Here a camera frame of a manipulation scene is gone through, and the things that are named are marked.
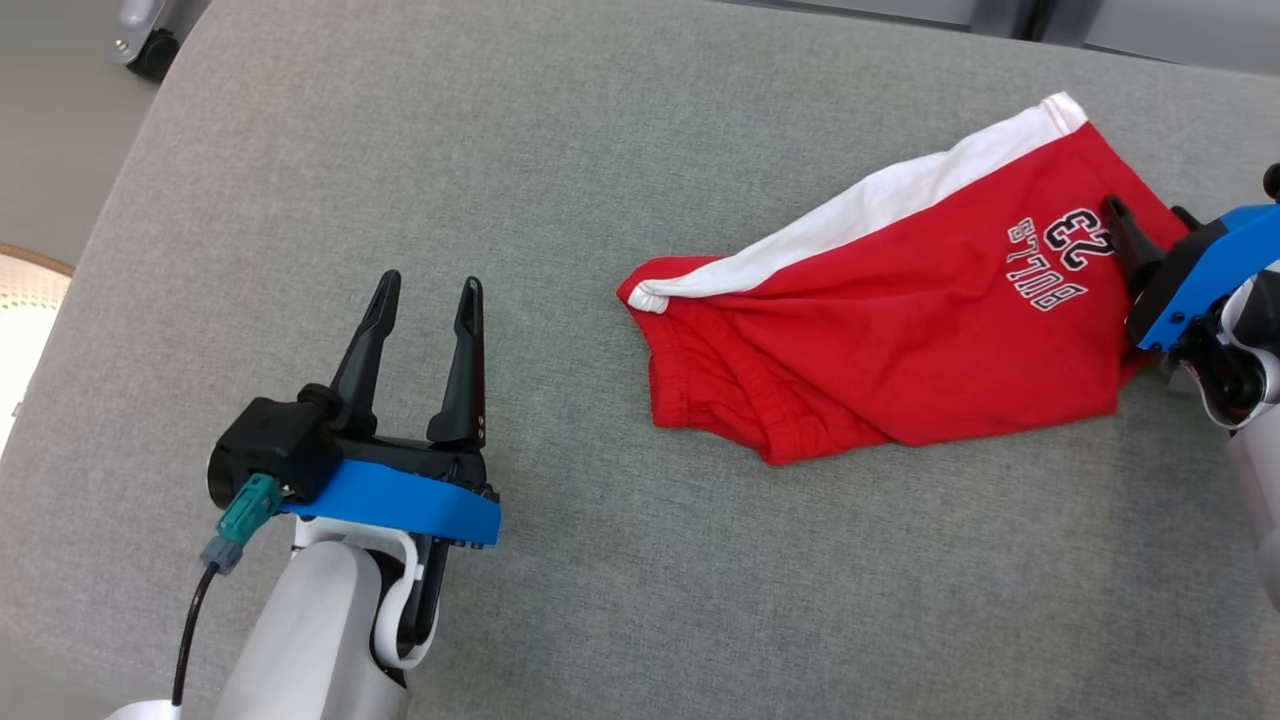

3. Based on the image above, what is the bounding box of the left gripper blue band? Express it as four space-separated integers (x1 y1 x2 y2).
278 269 503 673

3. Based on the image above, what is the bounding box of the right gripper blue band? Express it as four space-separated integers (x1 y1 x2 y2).
1099 194 1280 433

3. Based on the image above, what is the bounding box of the red Bulls shorts white stripe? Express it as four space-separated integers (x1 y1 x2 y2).
616 91 1192 468

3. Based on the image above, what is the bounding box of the round white wood-rimmed basket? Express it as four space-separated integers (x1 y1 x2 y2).
0 242 77 463

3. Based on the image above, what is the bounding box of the grey cart leg with caster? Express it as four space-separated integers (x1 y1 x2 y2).
112 0 183 84

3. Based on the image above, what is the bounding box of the left black cable teal plug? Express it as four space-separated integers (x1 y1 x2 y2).
169 474 285 707

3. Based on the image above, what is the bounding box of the grey partition post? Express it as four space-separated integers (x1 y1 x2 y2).
968 0 1097 47

